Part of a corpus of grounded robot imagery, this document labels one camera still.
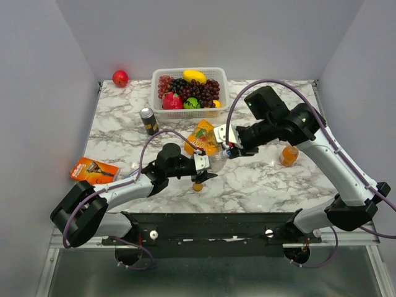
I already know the green lime ball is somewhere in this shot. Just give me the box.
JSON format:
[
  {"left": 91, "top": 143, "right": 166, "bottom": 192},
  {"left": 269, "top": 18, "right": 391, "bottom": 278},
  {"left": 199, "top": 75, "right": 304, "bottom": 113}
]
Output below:
[{"left": 183, "top": 97, "right": 201, "bottom": 109}]

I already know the red dragon fruit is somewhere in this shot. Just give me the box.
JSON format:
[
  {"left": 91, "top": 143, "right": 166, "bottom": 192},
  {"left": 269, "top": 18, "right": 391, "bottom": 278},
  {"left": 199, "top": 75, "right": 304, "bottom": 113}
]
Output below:
[{"left": 162, "top": 92, "right": 183, "bottom": 110}]

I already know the black spray can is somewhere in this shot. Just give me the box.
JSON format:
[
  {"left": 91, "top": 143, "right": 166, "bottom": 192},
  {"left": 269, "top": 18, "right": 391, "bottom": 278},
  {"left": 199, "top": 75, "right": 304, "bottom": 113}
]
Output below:
[{"left": 139, "top": 108, "right": 159, "bottom": 136}]

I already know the orange juice bottle right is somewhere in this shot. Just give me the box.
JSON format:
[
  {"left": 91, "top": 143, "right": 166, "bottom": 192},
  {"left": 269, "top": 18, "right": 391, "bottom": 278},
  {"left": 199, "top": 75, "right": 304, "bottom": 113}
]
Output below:
[{"left": 279, "top": 145, "right": 299, "bottom": 167}]

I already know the small yellow lemon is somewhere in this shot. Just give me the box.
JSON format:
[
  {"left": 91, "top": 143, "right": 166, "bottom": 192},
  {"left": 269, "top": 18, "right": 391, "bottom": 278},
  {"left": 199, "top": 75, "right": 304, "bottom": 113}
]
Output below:
[{"left": 212, "top": 100, "right": 221, "bottom": 108}]

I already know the purple candy package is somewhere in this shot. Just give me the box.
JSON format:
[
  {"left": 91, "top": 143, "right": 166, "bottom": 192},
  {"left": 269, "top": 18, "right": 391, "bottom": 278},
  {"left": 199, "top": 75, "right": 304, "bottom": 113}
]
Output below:
[{"left": 121, "top": 170, "right": 140, "bottom": 184}]

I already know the orange razor box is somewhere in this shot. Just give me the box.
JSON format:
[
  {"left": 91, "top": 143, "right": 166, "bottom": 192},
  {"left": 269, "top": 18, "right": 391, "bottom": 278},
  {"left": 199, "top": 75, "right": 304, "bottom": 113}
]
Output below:
[{"left": 69, "top": 157, "right": 120, "bottom": 184}]

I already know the clear plastic bottle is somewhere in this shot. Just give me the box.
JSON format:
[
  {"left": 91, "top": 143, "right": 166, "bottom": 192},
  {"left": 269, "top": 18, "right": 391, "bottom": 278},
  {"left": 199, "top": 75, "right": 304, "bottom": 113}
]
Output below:
[{"left": 208, "top": 150, "right": 229, "bottom": 174}]

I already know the white plastic basket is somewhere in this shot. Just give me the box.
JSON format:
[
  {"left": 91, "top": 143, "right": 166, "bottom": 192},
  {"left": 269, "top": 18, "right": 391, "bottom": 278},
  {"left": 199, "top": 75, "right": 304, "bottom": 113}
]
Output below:
[{"left": 149, "top": 67, "right": 230, "bottom": 119}]

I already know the dark purple grape bunch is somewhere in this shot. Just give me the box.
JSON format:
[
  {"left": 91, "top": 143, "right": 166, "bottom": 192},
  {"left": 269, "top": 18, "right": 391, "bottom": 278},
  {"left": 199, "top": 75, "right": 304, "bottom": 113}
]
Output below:
[{"left": 168, "top": 78, "right": 189, "bottom": 92}]

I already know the dark red grape bunch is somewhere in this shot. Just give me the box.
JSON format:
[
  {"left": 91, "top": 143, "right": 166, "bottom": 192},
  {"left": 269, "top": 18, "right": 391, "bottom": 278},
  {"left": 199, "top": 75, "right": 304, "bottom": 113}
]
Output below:
[{"left": 176, "top": 79, "right": 220, "bottom": 108}]

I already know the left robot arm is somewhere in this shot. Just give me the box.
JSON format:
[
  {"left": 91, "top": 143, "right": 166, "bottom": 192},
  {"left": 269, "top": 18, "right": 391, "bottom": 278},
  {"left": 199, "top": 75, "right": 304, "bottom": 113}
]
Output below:
[{"left": 50, "top": 143, "right": 216, "bottom": 248}]

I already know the brown bottle cap near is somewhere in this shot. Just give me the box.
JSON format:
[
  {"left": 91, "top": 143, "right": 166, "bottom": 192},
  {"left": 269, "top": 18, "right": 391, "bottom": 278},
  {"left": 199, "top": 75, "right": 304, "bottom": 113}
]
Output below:
[{"left": 192, "top": 183, "right": 204, "bottom": 192}]

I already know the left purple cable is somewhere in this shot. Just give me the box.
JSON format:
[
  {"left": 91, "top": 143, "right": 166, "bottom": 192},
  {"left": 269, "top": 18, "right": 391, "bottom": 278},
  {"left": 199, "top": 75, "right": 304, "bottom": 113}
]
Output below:
[{"left": 62, "top": 129, "right": 207, "bottom": 250}]

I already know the orange mango gummy bag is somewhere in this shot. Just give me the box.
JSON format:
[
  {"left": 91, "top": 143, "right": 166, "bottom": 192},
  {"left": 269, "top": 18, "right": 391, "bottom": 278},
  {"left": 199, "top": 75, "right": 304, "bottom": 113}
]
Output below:
[{"left": 187, "top": 119, "right": 221, "bottom": 155}]

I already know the red apple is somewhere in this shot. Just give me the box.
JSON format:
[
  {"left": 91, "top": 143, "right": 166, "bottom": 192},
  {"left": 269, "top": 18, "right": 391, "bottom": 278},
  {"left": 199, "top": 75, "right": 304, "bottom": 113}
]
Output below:
[{"left": 112, "top": 70, "right": 129, "bottom": 88}]

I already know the black base frame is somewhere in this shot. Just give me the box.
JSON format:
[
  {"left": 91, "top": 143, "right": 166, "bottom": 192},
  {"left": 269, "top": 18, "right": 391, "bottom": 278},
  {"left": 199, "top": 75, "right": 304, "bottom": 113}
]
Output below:
[{"left": 98, "top": 212, "right": 322, "bottom": 259}]

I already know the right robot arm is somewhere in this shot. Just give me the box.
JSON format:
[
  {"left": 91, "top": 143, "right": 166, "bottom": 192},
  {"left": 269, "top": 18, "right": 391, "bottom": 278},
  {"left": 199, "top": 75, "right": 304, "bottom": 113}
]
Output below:
[{"left": 231, "top": 82, "right": 390, "bottom": 243}]

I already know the yellow mango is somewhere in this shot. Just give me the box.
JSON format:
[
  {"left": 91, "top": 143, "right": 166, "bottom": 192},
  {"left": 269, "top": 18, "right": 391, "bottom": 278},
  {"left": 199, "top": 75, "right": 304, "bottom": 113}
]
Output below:
[{"left": 183, "top": 69, "right": 207, "bottom": 84}]

